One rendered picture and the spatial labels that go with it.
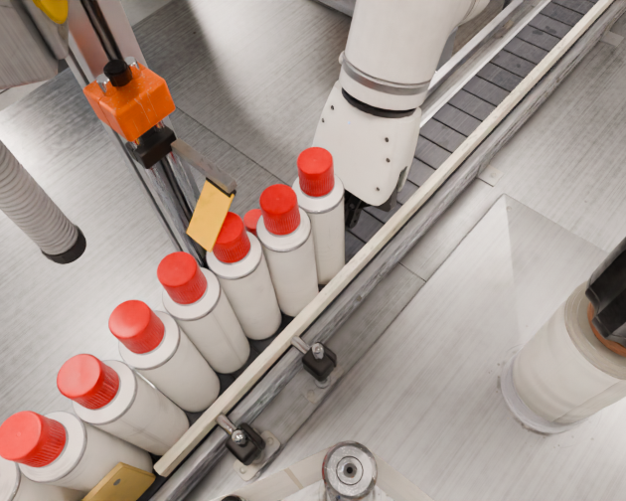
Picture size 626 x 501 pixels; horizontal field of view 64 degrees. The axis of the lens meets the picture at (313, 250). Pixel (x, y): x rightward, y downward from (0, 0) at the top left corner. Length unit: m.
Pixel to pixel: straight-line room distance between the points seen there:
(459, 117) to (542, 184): 0.15
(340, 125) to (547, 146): 0.43
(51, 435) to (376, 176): 0.35
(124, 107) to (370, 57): 0.21
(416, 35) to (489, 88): 0.41
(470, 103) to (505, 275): 0.29
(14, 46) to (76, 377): 0.24
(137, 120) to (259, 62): 0.60
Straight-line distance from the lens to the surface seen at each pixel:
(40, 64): 0.26
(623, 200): 0.84
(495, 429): 0.58
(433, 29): 0.45
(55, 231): 0.44
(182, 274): 0.41
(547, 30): 0.98
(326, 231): 0.51
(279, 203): 0.43
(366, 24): 0.46
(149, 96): 0.39
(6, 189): 0.40
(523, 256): 0.67
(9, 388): 0.75
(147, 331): 0.41
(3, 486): 0.46
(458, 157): 0.70
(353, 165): 0.52
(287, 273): 0.50
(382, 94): 0.47
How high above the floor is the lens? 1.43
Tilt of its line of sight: 60 degrees down
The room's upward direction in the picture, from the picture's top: 7 degrees counter-clockwise
